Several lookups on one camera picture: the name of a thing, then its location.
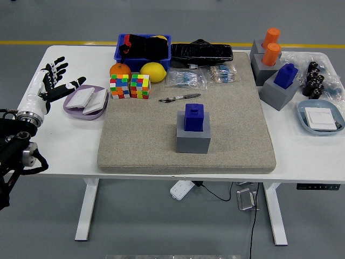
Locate black plug with cord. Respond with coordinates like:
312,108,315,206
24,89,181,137
194,180,234,202

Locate orange cylindrical seal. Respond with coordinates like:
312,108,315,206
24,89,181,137
261,27,281,50
261,42,281,67

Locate long black floor cable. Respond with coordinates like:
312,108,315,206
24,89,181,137
247,182,260,259

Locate orange fruit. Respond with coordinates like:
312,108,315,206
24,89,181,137
109,63,132,80

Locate grey-brown mat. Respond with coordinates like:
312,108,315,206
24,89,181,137
96,51,277,175

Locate black wrapped keyboard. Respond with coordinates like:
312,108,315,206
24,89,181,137
170,39,234,68

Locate clear plastic bag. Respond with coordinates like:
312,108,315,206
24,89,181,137
280,51,345,102

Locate white power strip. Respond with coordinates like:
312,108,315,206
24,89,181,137
169,180,195,202

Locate white switch panel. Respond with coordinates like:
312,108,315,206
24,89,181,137
65,87,96,110
82,88,109,115
304,107,341,132

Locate blue plastic bin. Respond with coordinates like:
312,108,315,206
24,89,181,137
113,33,172,71

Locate bag of brown and blue resistors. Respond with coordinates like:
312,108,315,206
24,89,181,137
201,64,238,84

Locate silver metal bracket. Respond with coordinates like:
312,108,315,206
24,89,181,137
236,188,261,212

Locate black cloth with red trim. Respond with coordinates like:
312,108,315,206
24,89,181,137
119,33,169,60

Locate grey square seal holder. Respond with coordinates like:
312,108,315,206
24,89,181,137
259,70,301,112
175,110,211,154

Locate blue square seal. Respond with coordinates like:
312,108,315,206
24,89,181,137
184,103,205,132
273,63,299,90

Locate multicoloured puzzle cube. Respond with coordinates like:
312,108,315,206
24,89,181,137
109,74,130,100
130,73,151,100

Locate yellow lemon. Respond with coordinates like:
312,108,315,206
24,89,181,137
139,62,167,83

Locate purple plate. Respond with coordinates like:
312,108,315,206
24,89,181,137
63,84,109,121

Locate white table leg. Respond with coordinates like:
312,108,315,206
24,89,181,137
263,182,288,246
74,178,100,242

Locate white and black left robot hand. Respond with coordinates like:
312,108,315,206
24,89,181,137
18,56,87,115

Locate black table control panel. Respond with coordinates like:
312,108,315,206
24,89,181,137
296,183,340,190

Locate grey holder with round hole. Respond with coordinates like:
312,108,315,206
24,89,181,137
250,52,282,87
249,39,282,59

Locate blue-grey plate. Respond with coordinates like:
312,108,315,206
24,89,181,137
296,99,345,137

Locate small metal hand tool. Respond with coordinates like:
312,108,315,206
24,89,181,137
158,93,202,104

